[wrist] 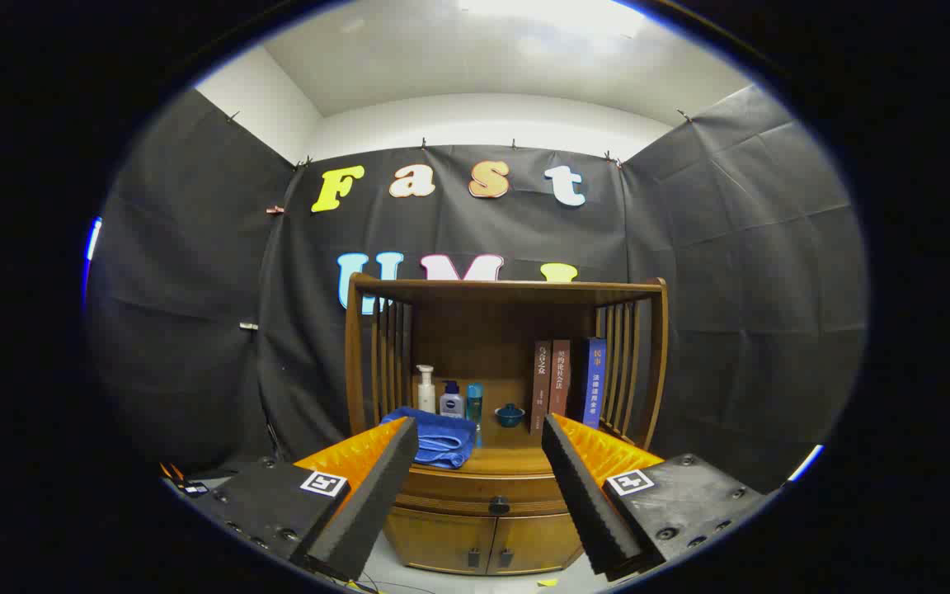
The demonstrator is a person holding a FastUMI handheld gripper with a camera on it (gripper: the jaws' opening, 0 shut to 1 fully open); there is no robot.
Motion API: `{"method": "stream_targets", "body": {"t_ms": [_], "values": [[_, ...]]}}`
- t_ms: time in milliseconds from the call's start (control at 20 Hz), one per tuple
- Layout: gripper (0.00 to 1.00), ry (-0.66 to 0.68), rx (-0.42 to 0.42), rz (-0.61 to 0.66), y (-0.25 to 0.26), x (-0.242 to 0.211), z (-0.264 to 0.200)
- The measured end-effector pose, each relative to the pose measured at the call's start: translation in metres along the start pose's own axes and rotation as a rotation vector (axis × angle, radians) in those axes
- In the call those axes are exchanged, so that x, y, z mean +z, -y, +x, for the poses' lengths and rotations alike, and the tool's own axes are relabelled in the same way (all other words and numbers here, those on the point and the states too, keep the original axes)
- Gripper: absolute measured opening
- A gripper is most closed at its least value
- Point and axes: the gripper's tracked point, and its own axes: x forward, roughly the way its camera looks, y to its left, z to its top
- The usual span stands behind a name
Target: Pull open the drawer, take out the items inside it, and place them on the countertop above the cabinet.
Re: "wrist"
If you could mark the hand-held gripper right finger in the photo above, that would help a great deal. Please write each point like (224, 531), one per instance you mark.
(586, 503)

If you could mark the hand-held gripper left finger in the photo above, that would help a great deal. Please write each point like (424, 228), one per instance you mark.
(376, 495)

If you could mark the wooden drawer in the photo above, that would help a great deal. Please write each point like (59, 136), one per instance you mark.
(458, 487)

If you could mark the black drawer knob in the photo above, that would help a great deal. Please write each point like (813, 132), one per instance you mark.
(499, 505)

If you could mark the wooden cabinet door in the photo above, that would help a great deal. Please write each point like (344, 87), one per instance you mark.
(434, 540)
(529, 540)

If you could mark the wooden countertop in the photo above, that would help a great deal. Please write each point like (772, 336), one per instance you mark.
(512, 458)

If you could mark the wooden cabinet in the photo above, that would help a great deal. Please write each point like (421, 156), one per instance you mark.
(475, 330)

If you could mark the folded blue towel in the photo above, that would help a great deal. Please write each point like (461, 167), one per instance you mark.
(442, 437)

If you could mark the white pump bottle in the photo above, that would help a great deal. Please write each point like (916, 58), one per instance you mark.
(425, 394)

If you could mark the blue lidded tea bowl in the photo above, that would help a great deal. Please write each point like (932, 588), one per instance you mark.
(510, 416)

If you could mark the white bottle blue cap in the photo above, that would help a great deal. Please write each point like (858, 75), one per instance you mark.
(451, 404)

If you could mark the blue book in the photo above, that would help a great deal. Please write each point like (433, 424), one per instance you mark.
(594, 379)

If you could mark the dark brown book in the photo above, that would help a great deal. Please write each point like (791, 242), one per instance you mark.
(540, 388)

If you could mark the light brown book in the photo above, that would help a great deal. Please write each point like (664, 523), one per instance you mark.
(561, 379)

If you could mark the clear teal bottle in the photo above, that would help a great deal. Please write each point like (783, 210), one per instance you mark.
(474, 404)

